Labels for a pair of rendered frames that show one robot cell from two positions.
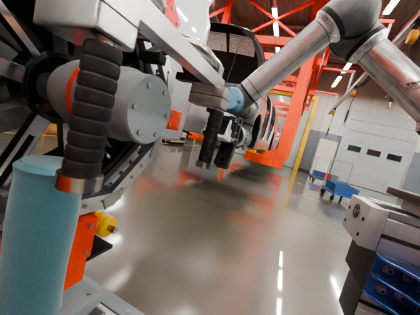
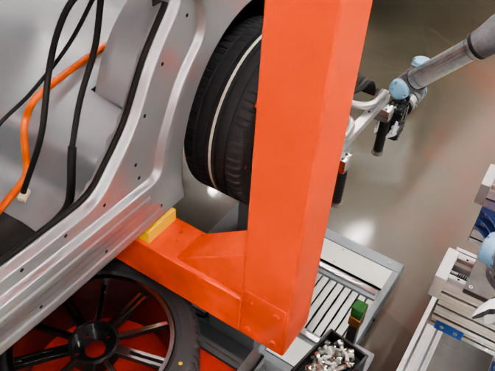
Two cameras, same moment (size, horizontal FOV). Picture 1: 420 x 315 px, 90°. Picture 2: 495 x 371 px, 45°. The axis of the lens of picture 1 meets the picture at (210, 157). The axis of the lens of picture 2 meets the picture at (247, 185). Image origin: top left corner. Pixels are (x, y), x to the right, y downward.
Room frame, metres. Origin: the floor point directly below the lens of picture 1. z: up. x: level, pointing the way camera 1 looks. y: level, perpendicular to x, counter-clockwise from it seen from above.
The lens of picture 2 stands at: (-1.27, 0.16, 2.10)
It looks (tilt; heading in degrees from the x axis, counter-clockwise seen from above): 42 degrees down; 10
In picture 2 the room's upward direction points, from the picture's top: 4 degrees clockwise
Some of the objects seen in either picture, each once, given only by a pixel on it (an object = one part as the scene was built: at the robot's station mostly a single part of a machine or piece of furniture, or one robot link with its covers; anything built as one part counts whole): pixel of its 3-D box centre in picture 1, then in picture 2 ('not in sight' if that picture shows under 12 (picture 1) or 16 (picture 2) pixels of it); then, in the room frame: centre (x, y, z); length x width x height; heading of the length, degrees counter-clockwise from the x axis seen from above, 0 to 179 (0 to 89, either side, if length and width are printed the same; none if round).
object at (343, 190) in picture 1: (342, 180); not in sight; (5.25, -3.34, 0.48); 1.00 x 0.61 x 0.96; 165
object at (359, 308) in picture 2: not in sight; (359, 309); (-0.11, 0.00, 0.64); 0.04 x 0.04 x 0.04; 70
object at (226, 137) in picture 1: (227, 130); (393, 128); (0.56, -0.03, 0.85); 0.09 x 0.03 x 0.06; 168
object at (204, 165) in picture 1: (210, 137); (381, 135); (0.54, 0.01, 0.83); 0.04 x 0.04 x 0.16
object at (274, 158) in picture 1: (281, 97); not in sight; (3.88, -0.96, 1.75); 0.68 x 0.16 x 2.45; 70
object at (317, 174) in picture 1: (325, 170); not in sight; (8.60, -4.69, 0.48); 1.00 x 0.61 x 0.96; 76
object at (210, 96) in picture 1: (209, 96); (378, 110); (0.55, 0.04, 0.93); 0.09 x 0.05 x 0.05; 70
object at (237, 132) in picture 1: (229, 130); (398, 111); (0.67, -0.04, 0.86); 0.12 x 0.08 x 0.09; 160
